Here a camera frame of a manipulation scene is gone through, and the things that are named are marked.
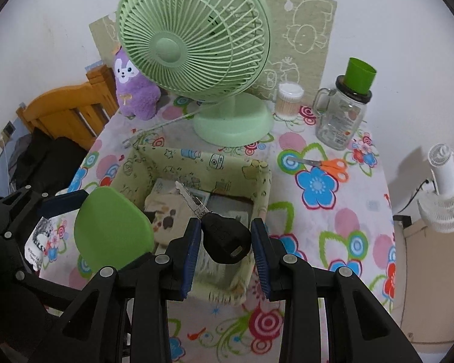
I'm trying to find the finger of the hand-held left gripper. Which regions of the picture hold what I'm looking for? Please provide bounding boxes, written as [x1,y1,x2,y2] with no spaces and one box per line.
[0,185,89,220]
[0,231,95,309]

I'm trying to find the cotton swab container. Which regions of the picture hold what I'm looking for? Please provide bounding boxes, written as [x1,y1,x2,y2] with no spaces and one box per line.
[274,82,304,119]

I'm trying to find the white plastic bag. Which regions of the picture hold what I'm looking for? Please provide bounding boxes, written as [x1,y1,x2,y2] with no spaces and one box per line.
[25,215,57,271]

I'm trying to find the wooden chair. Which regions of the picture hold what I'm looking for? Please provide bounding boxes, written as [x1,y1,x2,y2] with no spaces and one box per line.
[16,64,120,150]

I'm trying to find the green plastic cup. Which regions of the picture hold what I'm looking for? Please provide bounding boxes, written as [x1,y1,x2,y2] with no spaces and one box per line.
[344,57,377,93]

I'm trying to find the beige wooden cabinet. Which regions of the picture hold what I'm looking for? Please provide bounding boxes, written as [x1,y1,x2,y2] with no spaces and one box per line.
[395,212,454,348]

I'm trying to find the beige cartoon wall poster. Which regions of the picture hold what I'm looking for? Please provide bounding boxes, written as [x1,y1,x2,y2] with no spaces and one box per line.
[89,0,337,108]

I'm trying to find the floral tablecloth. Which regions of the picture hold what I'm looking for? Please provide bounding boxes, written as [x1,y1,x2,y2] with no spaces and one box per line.
[38,93,398,363]

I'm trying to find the white standing fan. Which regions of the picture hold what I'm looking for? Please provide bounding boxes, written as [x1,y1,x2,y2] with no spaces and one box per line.
[393,143,454,234]

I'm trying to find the green oval case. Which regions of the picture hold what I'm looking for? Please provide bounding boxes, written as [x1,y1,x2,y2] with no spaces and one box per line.
[74,186,156,273]

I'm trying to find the purple plush toy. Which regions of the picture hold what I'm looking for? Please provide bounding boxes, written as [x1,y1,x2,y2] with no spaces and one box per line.
[113,45,161,121]

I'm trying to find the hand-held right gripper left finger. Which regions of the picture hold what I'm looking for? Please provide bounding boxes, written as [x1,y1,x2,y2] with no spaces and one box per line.
[47,217,203,363]

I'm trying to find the glass mug jar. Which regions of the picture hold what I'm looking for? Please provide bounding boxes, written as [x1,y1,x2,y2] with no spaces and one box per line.
[312,76,373,151]

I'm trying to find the orange handled scissors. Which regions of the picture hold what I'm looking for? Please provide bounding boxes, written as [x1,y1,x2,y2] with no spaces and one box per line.
[286,155,349,180]

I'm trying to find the green desk fan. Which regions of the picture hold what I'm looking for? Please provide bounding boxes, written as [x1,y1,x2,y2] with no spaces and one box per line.
[117,0,275,147]

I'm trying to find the black key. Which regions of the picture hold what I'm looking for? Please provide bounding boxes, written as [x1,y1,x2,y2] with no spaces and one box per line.
[175,181,252,265]

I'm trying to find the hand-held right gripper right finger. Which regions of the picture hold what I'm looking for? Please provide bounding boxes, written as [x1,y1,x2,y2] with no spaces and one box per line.
[251,218,424,363]

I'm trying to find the black clothing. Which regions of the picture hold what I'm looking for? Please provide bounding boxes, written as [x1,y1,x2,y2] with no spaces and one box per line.
[8,129,89,197]

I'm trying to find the white fan cable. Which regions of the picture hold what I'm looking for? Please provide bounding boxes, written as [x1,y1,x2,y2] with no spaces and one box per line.
[123,106,203,148]

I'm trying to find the yellow printed storage box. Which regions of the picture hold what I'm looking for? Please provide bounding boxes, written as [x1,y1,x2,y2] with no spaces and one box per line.
[110,144,273,305]

